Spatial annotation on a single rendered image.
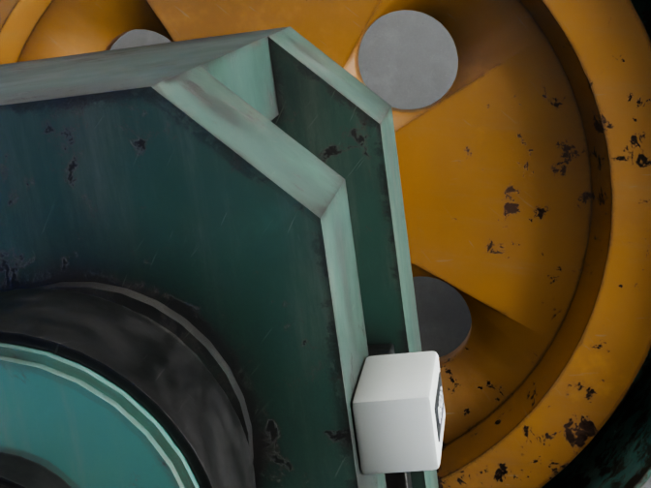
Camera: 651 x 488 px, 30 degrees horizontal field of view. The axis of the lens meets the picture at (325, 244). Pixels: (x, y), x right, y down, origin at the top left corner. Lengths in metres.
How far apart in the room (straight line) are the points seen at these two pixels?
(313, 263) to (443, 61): 3.51
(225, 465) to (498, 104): 0.66
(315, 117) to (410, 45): 3.21
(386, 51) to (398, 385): 3.49
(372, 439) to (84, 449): 0.17
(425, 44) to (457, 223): 2.94
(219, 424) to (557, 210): 0.66
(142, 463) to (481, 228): 0.69
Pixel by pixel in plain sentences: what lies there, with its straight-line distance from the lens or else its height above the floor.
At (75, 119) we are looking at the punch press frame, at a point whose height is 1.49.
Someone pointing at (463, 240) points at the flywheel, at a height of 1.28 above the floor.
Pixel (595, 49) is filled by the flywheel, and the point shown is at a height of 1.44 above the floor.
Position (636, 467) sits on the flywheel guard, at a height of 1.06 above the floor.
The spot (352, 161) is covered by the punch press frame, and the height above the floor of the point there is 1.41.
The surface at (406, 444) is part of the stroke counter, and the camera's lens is 0.61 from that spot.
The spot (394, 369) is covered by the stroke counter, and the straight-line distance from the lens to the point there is 0.64.
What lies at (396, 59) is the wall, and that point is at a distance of 4.07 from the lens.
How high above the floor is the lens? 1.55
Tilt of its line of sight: 13 degrees down
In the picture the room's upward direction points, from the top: 8 degrees counter-clockwise
